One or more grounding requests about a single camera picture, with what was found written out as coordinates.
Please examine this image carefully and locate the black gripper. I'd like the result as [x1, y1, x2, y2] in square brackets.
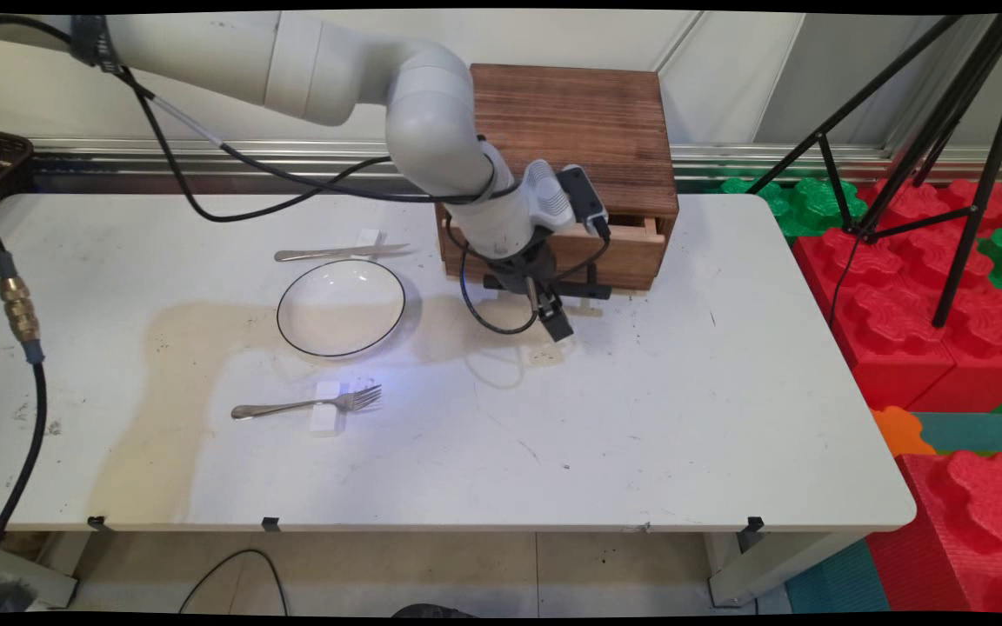
[483, 227, 575, 343]

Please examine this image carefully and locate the wooden drawer with black handle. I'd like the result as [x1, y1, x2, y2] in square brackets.
[446, 212, 668, 302]

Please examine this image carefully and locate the brown wooden drawer cabinet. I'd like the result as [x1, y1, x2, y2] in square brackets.
[435, 63, 681, 293]

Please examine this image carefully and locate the white plate with black rim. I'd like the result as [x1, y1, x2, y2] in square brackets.
[276, 257, 408, 358]

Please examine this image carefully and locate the silver table knife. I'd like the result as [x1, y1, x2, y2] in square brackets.
[274, 243, 412, 263]

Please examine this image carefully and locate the white block fork rest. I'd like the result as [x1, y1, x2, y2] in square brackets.
[309, 380, 346, 436]

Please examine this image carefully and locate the silver fork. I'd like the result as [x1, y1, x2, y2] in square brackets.
[230, 385, 384, 421]

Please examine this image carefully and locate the white table leg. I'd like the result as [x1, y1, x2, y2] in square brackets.
[705, 529, 869, 609]
[0, 532, 91, 611]

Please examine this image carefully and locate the large red foam block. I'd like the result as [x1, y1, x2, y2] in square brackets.
[792, 177, 1002, 415]

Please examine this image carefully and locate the orange foam piece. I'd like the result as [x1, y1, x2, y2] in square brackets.
[870, 406, 938, 459]

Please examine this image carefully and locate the teal foam mat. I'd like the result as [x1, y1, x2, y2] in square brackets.
[912, 412, 1002, 457]

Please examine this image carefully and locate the black tripod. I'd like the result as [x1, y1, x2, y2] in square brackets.
[745, 12, 1002, 330]

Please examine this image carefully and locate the wrist camera with grey mount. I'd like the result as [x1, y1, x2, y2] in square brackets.
[522, 160, 612, 242]

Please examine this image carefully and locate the aluminium wall rail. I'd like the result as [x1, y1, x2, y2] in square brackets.
[30, 137, 1002, 188]

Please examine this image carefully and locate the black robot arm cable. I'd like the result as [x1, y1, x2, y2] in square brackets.
[0, 13, 612, 336]

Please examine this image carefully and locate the black floor cable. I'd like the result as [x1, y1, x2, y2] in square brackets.
[177, 549, 291, 617]

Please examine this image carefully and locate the thick cable with brass fitting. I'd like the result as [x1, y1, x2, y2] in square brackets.
[0, 196, 50, 601]

